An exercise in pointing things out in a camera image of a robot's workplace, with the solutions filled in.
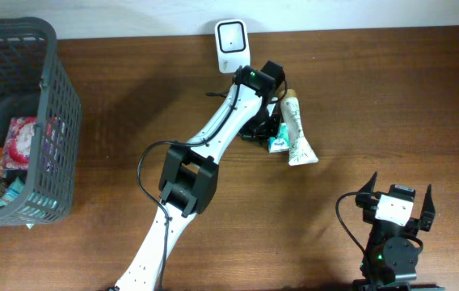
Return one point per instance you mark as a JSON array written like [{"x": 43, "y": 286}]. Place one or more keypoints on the teal wet wipes pack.
[{"x": 12, "y": 192}]

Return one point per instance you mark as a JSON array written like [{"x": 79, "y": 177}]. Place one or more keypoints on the small teal tissue pack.
[{"x": 280, "y": 142}]

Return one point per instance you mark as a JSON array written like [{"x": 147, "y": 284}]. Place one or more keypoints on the red floral tissue pack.
[{"x": 17, "y": 146}]

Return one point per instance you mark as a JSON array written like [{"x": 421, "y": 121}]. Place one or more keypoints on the grey plastic mesh basket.
[{"x": 34, "y": 83}]

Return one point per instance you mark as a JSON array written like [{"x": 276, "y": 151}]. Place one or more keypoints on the white barcode scanner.
[{"x": 232, "y": 44}]

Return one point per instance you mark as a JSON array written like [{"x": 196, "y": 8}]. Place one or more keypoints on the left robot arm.
[{"x": 190, "y": 171}]

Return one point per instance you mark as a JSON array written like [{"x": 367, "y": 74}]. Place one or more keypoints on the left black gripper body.
[{"x": 264, "y": 124}]

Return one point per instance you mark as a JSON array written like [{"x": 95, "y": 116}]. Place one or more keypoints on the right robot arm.
[{"x": 392, "y": 250}]

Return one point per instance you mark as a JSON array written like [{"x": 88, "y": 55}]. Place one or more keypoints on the white floral tube gold cap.
[{"x": 300, "y": 151}]

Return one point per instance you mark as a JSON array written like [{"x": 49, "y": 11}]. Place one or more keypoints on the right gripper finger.
[
  {"x": 368, "y": 188},
  {"x": 428, "y": 210}
]

